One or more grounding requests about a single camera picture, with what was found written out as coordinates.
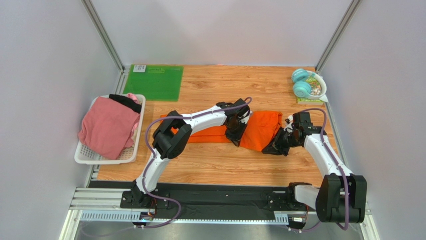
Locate aluminium frame rail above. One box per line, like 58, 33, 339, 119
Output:
59, 187, 380, 240

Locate pink t shirt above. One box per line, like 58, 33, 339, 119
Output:
78, 97, 142, 160

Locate purple cable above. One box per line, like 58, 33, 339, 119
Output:
133, 97, 253, 231
287, 108, 350, 233

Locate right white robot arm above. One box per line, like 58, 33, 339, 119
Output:
262, 109, 368, 228

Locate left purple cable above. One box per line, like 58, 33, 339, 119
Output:
133, 97, 253, 231

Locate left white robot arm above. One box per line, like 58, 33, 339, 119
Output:
120, 97, 253, 209

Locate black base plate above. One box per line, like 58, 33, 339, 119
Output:
89, 181, 314, 221

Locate orange t shirt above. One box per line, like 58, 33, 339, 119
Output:
159, 110, 284, 152

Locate white plastic basket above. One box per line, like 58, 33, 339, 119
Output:
74, 93, 146, 165

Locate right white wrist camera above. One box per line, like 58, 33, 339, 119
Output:
284, 115, 294, 133

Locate green cutting mat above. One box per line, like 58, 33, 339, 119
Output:
123, 64, 184, 102

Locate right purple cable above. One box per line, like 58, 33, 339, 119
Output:
287, 108, 350, 233

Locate black t shirt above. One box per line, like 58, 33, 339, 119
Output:
109, 94, 142, 114

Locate colourful book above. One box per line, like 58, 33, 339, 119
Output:
291, 68, 328, 106

